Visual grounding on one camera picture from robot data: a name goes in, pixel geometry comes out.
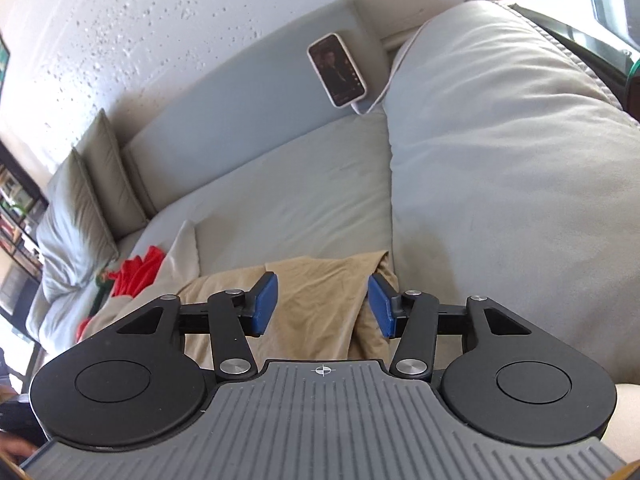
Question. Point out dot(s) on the black bookshelf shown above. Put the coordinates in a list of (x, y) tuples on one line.
[(22, 207)]

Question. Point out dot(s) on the glass side table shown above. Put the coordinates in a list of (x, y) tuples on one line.
[(602, 33)]

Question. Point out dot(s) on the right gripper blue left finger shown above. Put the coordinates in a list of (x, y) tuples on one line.
[(234, 315)]

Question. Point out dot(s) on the rear grey throw pillow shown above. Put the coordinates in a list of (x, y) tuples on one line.
[(99, 150)]

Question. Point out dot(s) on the red garment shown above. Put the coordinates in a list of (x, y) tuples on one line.
[(133, 275)]

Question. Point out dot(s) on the front grey throw pillow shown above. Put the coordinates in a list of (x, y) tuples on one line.
[(73, 236)]

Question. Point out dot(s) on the grey throw pillow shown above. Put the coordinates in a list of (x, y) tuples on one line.
[(73, 236), (99, 150)]

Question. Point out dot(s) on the framed wall picture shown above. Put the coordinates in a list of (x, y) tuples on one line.
[(4, 61)]

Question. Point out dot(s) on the person's right hand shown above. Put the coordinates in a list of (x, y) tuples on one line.
[(15, 448)]

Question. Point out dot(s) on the white smartphone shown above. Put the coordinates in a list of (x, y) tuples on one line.
[(337, 71)]

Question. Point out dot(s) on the khaki cargo pants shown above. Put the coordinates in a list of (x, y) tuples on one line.
[(323, 310)]

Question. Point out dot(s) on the beige sweatshirt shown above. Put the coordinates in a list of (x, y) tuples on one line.
[(180, 266)]

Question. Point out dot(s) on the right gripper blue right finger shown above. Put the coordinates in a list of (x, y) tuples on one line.
[(411, 317)]

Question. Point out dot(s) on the person's knee in beige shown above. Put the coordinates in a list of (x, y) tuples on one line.
[(623, 433)]

